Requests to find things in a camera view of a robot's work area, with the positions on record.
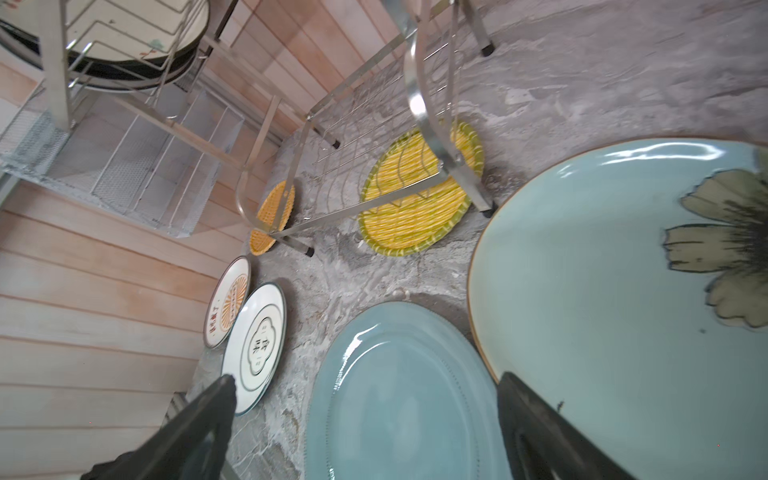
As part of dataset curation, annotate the cream plate with red flowers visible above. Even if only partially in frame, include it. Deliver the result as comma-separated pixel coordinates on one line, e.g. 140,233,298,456
1,1,210,70

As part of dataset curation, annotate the white plate green clover outline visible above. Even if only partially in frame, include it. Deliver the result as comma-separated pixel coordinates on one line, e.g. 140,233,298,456
221,282,287,416

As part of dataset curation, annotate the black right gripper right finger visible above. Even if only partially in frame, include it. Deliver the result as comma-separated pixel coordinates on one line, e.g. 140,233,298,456
497,372,632,479

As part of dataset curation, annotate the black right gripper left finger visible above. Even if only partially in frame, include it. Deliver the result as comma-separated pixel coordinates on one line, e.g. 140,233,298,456
81,374,236,479

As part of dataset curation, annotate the orange woven bamboo plate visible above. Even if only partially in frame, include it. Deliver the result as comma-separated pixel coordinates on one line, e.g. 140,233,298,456
249,181,296,256

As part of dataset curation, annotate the yellow green woven plate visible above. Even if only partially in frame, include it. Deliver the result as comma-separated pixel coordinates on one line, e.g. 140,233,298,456
358,129,471,257

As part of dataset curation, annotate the light green flower plate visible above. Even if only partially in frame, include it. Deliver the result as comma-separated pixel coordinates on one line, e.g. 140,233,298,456
467,137,767,479

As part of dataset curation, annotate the white wire mesh shelf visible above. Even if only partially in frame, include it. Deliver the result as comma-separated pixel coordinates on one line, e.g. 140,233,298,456
1,89,221,238

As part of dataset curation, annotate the dark navy plate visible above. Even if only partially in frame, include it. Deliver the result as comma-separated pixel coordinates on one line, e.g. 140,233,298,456
1,22,198,85

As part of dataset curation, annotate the grey blue round plate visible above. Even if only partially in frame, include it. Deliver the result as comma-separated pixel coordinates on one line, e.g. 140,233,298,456
304,302,512,479

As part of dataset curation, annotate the stainless steel dish rack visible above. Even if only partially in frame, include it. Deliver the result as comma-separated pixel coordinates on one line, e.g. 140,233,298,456
35,0,499,258

